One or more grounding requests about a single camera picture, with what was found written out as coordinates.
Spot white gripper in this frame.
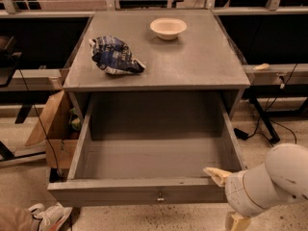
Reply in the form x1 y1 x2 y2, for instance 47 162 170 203
203 167 267 231

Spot grey top drawer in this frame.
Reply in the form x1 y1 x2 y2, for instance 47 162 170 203
48 91 244 207

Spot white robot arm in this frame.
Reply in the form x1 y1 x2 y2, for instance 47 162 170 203
203 143 308 231

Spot grey drawer cabinet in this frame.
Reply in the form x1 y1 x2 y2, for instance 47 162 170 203
64 10 250 113

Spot open cardboard box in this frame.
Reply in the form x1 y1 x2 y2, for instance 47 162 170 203
25 90 79 169

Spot black power adapter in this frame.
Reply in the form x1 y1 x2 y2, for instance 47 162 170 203
234 128 248 141

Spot small beige foam piece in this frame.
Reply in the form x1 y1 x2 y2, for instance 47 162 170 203
253 63 270 71

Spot grey bench at right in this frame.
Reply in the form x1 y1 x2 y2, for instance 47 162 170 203
244 64 308 86

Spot grey bench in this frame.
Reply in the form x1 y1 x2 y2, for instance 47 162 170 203
0 69 63 92
244 64 308 86

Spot white sneaker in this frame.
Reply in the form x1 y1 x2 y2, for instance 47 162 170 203
29 203 72 231

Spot white paper bowl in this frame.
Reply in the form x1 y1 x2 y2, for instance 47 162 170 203
150 18 187 40

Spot crumpled blue chip bag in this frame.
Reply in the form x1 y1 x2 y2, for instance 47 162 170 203
89 36 145 75

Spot beige trouser leg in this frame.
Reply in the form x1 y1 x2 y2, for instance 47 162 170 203
0 206 33 231

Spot grey bench at left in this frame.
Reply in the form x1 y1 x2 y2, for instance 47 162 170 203
0 69 63 92

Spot black floor cable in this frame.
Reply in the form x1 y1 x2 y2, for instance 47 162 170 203
234 64 308 146

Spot black cable at left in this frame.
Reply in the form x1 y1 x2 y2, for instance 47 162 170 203
17 68 65 181

